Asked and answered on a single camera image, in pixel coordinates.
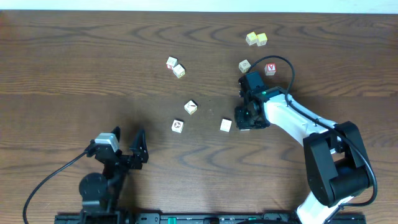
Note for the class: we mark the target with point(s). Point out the yellow block of pair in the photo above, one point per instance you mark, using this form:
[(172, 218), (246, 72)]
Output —
[(261, 39), (251, 38)]

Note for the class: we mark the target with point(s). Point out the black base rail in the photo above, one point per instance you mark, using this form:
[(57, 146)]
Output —
[(156, 218)]

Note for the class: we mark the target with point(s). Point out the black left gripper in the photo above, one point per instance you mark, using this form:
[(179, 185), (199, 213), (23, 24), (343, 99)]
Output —
[(125, 158)]

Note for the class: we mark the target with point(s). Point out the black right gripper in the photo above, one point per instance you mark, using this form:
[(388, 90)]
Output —
[(240, 122)]

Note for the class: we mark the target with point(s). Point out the plain white picture block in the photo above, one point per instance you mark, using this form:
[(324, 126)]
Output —
[(225, 125)]

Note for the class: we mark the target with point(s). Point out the white block yellow sides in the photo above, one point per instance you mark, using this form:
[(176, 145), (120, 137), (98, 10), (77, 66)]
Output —
[(179, 71)]

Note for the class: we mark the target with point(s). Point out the yellow block left of pair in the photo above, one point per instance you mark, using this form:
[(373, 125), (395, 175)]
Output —
[(251, 38)]

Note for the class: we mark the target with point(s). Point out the white block red sides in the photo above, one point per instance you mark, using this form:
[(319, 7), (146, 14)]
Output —
[(171, 63)]

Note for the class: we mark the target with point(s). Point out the soccer ball picture block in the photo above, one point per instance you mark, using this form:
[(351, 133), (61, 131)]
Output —
[(177, 126)]

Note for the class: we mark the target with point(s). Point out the hammer picture block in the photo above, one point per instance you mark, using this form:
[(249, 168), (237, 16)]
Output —
[(190, 107)]

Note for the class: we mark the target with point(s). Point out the white block yellow drawing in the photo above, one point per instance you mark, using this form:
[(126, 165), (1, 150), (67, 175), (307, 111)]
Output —
[(244, 66)]

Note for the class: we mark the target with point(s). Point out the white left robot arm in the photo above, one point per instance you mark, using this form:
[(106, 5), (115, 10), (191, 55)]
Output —
[(100, 191)]

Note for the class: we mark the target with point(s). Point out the yellow block right of pair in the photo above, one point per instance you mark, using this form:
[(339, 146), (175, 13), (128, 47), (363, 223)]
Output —
[(261, 39)]

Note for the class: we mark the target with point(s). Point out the red letter A block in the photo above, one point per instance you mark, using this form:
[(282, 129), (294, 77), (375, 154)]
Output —
[(270, 69)]

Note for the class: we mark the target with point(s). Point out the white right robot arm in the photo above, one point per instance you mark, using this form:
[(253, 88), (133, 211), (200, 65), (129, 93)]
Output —
[(337, 165)]

